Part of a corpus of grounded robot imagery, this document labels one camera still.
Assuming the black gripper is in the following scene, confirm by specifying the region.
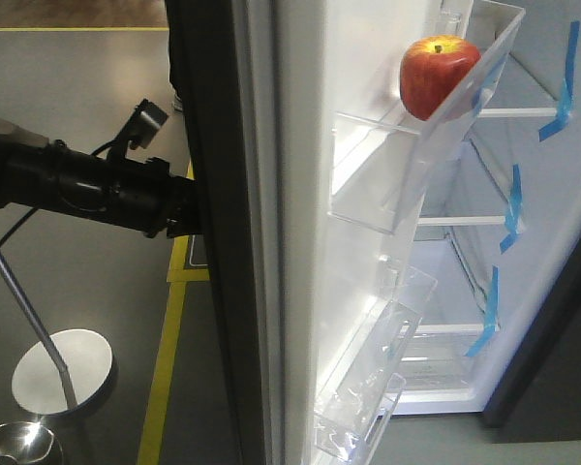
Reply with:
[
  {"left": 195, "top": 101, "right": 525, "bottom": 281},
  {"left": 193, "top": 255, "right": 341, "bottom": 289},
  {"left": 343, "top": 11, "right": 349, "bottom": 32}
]
[{"left": 110, "top": 158, "right": 203, "bottom": 238}]

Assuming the blue tape strip lower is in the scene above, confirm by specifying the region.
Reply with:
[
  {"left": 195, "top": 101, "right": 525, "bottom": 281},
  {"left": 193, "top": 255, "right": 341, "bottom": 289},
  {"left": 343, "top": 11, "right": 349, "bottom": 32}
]
[{"left": 465, "top": 266, "right": 500, "bottom": 358}]

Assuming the open white fridge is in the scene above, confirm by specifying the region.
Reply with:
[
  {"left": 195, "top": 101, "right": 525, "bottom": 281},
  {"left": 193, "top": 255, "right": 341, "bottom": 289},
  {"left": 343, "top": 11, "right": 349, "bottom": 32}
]
[{"left": 396, "top": 1, "right": 581, "bottom": 426}]

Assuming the clear upper door bin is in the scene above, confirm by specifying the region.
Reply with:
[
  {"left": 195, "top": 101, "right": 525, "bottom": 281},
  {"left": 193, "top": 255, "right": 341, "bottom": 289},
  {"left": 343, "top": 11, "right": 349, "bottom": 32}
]
[{"left": 329, "top": 1, "right": 524, "bottom": 234}]

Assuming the clear door bin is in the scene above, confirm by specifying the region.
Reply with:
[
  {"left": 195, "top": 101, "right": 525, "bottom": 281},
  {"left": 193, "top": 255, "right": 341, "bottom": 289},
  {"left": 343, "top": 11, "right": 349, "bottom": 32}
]
[
  {"left": 310, "top": 373, "right": 406, "bottom": 464},
  {"left": 305, "top": 266, "right": 437, "bottom": 464},
  {"left": 329, "top": 1, "right": 524, "bottom": 234}
]

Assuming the chrome stanchion post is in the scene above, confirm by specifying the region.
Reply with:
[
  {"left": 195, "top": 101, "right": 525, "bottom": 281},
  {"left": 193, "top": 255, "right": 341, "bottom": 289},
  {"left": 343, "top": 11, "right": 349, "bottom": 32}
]
[
  {"left": 0, "top": 421, "right": 66, "bottom": 464},
  {"left": 0, "top": 253, "right": 113, "bottom": 416}
]

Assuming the blue tape strip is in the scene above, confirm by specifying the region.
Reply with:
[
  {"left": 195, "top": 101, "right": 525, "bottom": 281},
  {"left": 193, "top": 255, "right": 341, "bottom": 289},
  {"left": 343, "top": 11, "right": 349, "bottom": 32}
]
[
  {"left": 500, "top": 164, "right": 523, "bottom": 254},
  {"left": 465, "top": 266, "right": 500, "bottom": 358},
  {"left": 538, "top": 20, "right": 581, "bottom": 142}
]

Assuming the white fridge door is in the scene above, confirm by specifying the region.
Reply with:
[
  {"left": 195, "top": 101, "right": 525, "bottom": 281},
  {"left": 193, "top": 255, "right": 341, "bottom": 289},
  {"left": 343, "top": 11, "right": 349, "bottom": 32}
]
[{"left": 168, "top": 1, "right": 476, "bottom": 464}]

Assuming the red yellow apple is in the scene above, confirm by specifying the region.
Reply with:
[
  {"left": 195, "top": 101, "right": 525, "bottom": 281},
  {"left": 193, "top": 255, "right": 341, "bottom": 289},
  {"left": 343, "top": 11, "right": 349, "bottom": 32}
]
[{"left": 399, "top": 35, "right": 481, "bottom": 121}]

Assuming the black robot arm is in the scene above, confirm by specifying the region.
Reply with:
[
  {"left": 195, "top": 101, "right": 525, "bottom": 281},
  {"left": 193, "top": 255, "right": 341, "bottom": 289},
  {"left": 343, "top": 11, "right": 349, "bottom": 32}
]
[{"left": 0, "top": 118, "right": 203, "bottom": 238}]

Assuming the blue tape strip top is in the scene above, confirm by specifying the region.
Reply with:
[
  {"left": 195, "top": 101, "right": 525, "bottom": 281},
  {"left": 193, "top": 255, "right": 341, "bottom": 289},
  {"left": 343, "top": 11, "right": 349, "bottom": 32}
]
[{"left": 538, "top": 20, "right": 581, "bottom": 142}]

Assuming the clear lower door bin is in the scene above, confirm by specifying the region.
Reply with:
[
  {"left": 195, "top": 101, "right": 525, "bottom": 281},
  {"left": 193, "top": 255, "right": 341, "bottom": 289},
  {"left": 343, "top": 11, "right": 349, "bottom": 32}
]
[{"left": 310, "top": 373, "right": 406, "bottom": 464}]

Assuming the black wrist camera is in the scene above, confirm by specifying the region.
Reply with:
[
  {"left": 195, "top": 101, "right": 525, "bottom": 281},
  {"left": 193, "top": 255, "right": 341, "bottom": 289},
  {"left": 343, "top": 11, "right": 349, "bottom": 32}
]
[{"left": 106, "top": 99, "right": 168, "bottom": 163}]

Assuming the clear middle door bin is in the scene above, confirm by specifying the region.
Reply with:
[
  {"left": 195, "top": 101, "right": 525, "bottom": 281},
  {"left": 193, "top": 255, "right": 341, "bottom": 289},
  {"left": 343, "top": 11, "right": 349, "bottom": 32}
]
[{"left": 305, "top": 266, "right": 437, "bottom": 464}]

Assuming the blue tape strip middle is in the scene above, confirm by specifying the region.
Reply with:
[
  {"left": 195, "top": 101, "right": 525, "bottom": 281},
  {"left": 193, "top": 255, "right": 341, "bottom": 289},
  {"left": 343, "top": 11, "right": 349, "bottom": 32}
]
[{"left": 500, "top": 164, "right": 523, "bottom": 254}]

